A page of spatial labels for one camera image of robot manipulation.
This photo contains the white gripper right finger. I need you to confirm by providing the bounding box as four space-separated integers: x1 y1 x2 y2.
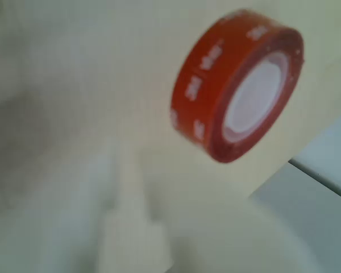
173 195 302 273

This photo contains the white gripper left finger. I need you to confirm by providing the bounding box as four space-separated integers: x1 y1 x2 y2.
102 139 174 273

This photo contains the small red tape roll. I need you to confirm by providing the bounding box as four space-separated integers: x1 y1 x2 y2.
169 7 305 165

